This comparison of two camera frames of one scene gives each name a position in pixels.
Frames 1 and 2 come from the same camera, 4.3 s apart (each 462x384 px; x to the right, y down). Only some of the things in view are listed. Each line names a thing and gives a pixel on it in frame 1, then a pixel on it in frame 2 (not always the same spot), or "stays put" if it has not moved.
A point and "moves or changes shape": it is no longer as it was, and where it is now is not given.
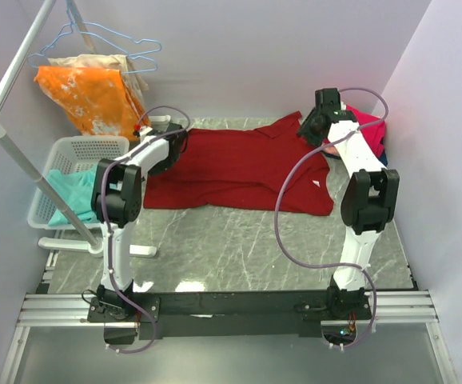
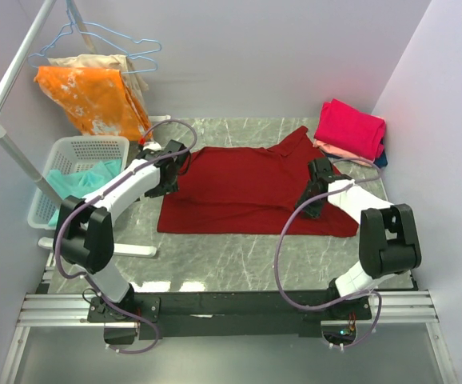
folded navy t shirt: x=383 y=158 stays put
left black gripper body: x=165 y=165 -> x=165 y=189
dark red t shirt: x=272 y=169 moves or changes shape
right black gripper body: x=307 y=129 -> x=313 y=209
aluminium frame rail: x=416 y=307 stays put
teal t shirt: x=77 y=190 stays put
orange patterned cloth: x=99 y=99 stays put
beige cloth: x=137 y=83 stays put
